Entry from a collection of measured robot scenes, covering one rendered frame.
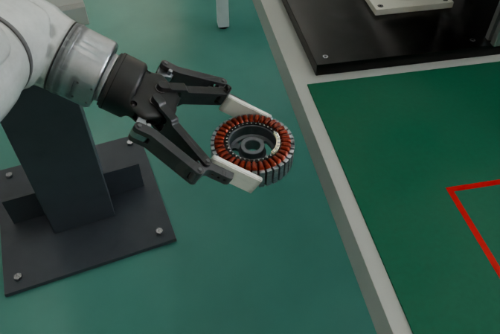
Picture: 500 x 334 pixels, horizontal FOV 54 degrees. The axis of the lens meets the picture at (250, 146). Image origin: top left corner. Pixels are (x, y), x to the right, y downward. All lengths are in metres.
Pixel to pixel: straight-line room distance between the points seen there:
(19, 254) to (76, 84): 1.04
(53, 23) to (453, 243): 0.53
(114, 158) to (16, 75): 1.23
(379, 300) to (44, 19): 0.48
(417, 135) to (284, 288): 0.78
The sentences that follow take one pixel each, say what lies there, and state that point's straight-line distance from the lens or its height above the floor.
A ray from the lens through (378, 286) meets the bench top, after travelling 0.58.
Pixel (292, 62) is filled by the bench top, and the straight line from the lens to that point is 0.85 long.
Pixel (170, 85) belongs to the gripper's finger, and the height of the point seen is 0.85.
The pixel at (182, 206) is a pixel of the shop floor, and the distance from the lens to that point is 1.58.
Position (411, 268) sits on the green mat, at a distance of 0.60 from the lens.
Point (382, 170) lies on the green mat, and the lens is 0.69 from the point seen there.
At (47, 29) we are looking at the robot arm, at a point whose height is 0.95.
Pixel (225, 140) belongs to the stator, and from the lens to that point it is 0.66.
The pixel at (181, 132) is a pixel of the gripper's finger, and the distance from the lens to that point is 0.61.
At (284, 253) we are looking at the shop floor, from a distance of 1.48.
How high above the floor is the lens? 1.25
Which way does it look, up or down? 46 degrees down
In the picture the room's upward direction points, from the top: straight up
